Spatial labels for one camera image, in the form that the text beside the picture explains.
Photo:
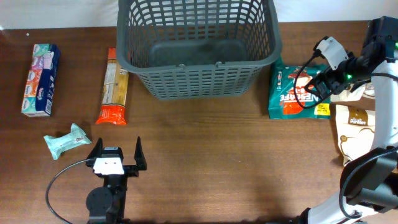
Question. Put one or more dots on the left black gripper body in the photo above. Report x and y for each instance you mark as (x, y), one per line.
(130, 171)

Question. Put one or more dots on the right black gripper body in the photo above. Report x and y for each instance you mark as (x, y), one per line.
(349, 71)

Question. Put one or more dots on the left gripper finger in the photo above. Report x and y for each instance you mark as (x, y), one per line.
(96, 152)
(138, 154)

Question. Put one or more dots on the beige Pantree snack bag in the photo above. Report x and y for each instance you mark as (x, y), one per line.
(361, 131)

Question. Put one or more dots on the green Nescafe bag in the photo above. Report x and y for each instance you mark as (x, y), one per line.
(287, 95)

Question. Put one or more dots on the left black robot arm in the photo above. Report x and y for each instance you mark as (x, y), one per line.
(106, 204)

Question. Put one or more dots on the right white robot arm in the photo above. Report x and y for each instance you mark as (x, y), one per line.
(368, 185)

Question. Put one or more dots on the Kleenex tissue box pack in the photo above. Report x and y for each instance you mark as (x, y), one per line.
(40, 84)

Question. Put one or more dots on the small mint green packet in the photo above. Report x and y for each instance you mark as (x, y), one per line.
(75, 138)

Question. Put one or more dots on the orange pasta packet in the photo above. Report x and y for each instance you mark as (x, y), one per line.
(113, 98)

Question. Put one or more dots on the grey plastic basket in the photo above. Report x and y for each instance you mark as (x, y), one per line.
(197, 48)

